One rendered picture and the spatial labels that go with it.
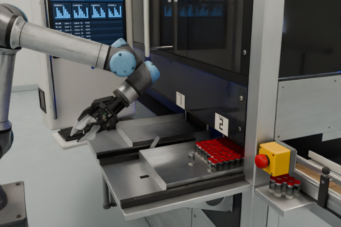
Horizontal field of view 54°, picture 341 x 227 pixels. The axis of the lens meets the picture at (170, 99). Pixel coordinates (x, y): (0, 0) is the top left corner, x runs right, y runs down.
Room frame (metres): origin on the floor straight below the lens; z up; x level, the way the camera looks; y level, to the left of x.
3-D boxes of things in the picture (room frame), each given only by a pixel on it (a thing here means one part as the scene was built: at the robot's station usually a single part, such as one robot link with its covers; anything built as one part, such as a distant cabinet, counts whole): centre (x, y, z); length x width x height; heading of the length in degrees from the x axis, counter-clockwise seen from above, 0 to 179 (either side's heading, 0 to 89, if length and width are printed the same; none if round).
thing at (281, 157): (0.88, -0.30, 1.00); 0.08 x 0.07 x 0.07; 113
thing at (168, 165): (1.06, -0.09, 0.90); 0.34 x 0.26 x 0.04; 113
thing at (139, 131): (1.38, 0.04, 0.90); 0.34 x 0.26 x 0.04; 113
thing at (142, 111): (1.89, 0.15, 0.73); 1.98 x 0.01 x 0.25; 23
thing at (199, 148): (1.08, -0.13, 0.90); 0.18 x 0.02 x 0.05; 23
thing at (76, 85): (1.82, 0.46, 1.19); 0.50 x 0.19 x 0.78; 123
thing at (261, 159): (0.86, -0.26, 0.99); 0.04 x 0.04 x 0.04; 23
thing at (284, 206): (0.88, -0.34, 0.87); 0.14 x 0.13 x 0.02; 113
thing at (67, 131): (1.63, 0.36, 0.82); 0.40 x 0.14 x 0.02; 123
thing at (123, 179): (1.19, 0.04, 0.87); 0.70 x 0.48 x 0.02; 23
